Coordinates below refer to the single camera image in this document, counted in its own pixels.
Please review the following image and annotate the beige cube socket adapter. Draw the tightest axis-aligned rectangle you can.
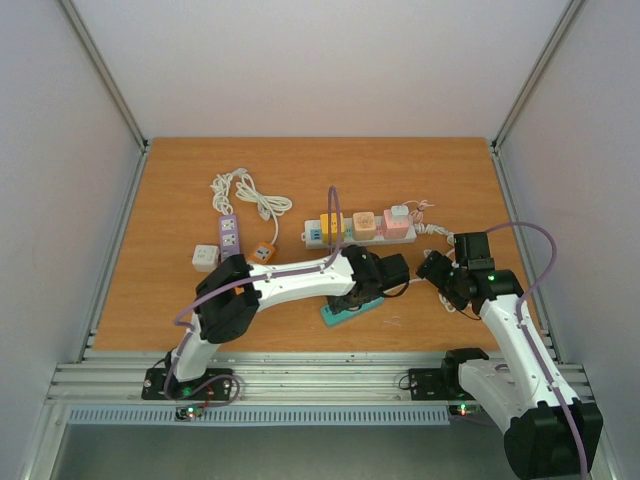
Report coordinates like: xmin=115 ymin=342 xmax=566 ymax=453
xmin=352 ymin=211 xmax=377 ymax=241

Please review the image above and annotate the pink cube socket adapter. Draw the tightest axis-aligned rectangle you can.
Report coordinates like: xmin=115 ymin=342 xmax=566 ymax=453
xmin=381 ymin=209 xmax=411 ymax=240

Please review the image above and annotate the yellow cube socket adapter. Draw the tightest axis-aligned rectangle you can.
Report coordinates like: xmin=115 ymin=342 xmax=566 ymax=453
xmin=319 ymin=212 xmax=345 ymax=245

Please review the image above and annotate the white usb charger with cable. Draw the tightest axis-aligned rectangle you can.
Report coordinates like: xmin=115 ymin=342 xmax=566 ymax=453
xmin=390 ymin=200 xmax=434 ymax=223

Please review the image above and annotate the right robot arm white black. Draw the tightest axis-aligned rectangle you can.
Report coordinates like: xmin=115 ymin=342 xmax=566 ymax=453
xmin=417 ymin=251 xmax=603 ymax=479

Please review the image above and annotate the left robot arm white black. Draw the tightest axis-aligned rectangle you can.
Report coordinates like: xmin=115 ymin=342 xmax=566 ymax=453
xmin=162 ymin=245 xmax=410 ymax=400

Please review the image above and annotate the teal power strip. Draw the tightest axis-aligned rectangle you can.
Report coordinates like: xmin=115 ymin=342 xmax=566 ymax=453
xmin=321 ymin=298 xmax=384 ymax=328

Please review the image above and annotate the long white power strip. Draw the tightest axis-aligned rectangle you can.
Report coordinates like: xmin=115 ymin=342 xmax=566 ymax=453
xmin=300 ymin=216 xmax=417 ymax=249

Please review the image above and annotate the orange power strip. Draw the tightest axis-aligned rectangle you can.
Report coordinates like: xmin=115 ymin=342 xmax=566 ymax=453
xmin=221 ymin=242 xmax=276 ymax=264

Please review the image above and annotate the right small circuit board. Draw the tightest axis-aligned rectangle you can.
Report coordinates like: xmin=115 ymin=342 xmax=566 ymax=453
xmin=449 ymin=403 xmax=483 ymax=417

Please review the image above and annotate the small circuit board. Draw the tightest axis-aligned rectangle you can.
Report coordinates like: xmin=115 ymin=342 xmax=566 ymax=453
xmin=175 ymin=405 xmax=205 ymax=421
xmin=449 ymin=403 xmax=483 ymax=417

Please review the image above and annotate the purple power strip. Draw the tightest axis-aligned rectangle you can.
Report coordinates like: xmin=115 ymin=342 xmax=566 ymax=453
xmin=218 ymin=214 xmax=241 ymax=261

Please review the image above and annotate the white cube adapter left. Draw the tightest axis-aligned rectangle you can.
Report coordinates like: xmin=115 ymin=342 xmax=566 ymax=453
xmin=191 ymin=244 xmax=220 ymax=273

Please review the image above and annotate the left small circuit board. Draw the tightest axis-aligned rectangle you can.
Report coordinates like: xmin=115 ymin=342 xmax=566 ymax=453
xmin=175 ymin=405 xmax=205 ymax=421

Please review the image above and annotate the teal strip white cable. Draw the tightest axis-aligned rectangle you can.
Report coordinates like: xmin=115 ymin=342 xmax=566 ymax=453
xmin=404 ymin=247 xmax=476 ymax=315

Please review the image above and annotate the white power strip cable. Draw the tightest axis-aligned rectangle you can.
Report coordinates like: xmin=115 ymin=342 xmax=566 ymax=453
xmin=412 ymin=222 xmax=459 ymax=246

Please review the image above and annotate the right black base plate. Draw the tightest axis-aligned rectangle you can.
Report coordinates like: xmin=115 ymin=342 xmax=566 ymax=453
xmin=408 ymin=368 xmax=475 ymax=402

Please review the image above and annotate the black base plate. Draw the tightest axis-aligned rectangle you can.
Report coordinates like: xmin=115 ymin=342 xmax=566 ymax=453
xmin=408 ymin=368 xmax=475 ymax=402
xmin=141 ymin=368 xmax=234 ymax=401

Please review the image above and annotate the orange strip white cable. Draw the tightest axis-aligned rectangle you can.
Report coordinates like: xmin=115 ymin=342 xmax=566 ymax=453
xmin=234 ymin=173 xmax=294 ymax=246

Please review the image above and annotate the grey slotted cable duct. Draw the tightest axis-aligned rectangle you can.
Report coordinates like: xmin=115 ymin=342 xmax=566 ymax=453
xmin=67 ymin=405 xmax=450 ymax=427

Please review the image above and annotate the purple strip white cable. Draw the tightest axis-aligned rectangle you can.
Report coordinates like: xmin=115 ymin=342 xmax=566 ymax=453
xmin=209 ymin=168 xmax=250 ymax=215

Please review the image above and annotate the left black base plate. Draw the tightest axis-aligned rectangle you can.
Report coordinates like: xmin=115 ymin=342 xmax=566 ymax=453
xmin=141 ymin=368 xmax=234 ymax=401

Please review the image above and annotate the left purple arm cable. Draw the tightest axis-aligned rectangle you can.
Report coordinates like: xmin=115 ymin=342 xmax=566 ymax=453
xmin=164 ymin=185 xmax=346 ymax=401

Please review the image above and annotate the aluminium rail frame front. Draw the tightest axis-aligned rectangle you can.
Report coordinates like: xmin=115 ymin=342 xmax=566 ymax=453
xmin=46 ymin=349 xmax=444 ymax=406

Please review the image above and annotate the left aluminium corner post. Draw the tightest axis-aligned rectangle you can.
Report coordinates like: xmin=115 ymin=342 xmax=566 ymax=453
xmin=56 ymin=0 xmax=148 ymax=152

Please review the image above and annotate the aluminium corner post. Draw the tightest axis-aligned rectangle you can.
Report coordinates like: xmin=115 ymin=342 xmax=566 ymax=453
xmin=56 ymin=0 xmax=148 ymax=152
xmin=489 ymin=0 xmax=587 ymax=155

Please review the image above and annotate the right aluminium corner post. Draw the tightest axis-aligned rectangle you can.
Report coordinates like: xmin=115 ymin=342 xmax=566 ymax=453
xmin=489 ymin=0 xmax=587 ymax=155

